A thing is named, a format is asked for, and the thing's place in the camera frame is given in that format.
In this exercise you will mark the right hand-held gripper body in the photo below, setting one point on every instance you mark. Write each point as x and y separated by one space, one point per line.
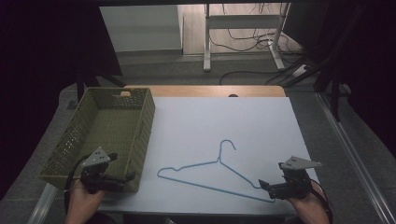
292 182

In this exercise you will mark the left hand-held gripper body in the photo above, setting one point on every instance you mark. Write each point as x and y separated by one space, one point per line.
95 174

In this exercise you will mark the olive green plastic basket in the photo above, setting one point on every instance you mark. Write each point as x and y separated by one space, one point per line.
106 137

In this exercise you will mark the person's right hand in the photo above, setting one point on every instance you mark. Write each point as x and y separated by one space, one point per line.
309 205

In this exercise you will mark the person's left hand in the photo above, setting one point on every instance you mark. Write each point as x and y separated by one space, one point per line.
82 202

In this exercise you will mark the white table mat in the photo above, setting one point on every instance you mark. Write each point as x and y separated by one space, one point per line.
218 140

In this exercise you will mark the white power strip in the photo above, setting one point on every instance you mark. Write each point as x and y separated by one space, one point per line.
300 71

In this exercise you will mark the black curtain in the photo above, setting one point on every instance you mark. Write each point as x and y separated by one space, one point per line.
46 62

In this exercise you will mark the black metal stand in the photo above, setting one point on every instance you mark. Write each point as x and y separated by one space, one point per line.
336 62

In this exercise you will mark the metal floor rail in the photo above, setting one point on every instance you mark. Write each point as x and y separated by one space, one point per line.
355 155

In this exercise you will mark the white metal desk frame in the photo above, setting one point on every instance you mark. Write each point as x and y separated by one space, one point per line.
243 21

